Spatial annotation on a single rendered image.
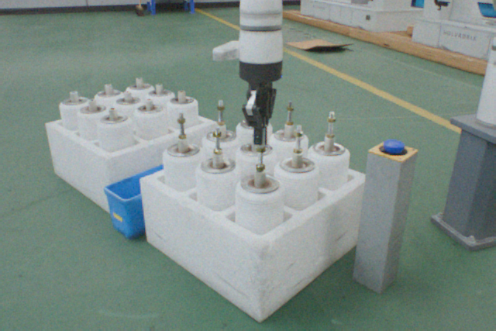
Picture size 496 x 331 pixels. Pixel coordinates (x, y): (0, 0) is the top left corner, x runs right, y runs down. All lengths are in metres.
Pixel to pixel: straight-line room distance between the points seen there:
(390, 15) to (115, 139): 3.35
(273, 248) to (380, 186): 0.24
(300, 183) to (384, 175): 0.17
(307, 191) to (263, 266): 0.19
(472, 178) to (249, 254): 0.59
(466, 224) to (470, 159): 0.17
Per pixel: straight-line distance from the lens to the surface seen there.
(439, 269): 1.11
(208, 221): 0.87
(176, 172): 0.97
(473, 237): 1.20
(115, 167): 1.19
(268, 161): 0.95
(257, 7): 0.70
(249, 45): 0.71
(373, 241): 0.93
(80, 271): 1.08
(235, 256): 0.85
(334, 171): 0.98
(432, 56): 3.41
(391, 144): 0.85
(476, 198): 1.16
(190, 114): 1.33
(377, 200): 0.88
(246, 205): 0.81
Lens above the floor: 0.64
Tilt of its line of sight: 23 degrees down
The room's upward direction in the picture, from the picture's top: straight up
